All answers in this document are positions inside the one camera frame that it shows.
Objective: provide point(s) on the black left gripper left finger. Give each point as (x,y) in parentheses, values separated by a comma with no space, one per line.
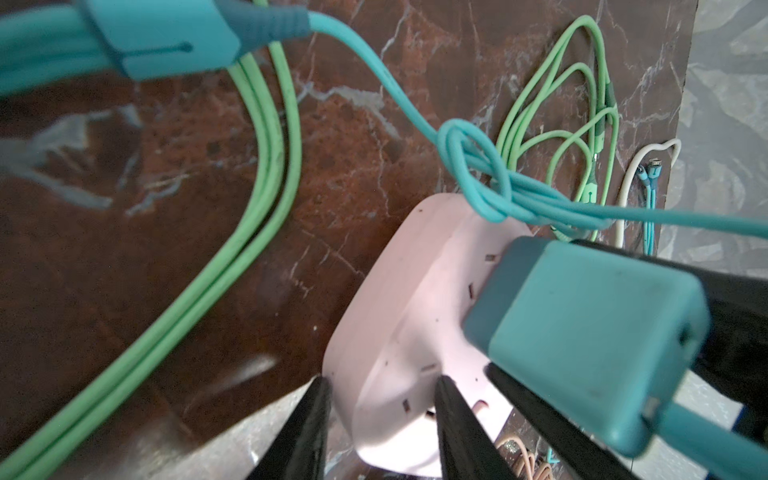
(299,450)

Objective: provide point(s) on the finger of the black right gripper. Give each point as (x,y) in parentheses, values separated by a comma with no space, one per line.
(733,359)
(586,458)

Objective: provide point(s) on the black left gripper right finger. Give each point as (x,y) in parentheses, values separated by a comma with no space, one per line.
(466,451)

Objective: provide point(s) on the pink power strip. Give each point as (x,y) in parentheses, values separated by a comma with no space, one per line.
(403,330)

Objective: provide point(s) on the teal chargers on pink strip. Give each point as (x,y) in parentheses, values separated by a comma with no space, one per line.
(596,335)

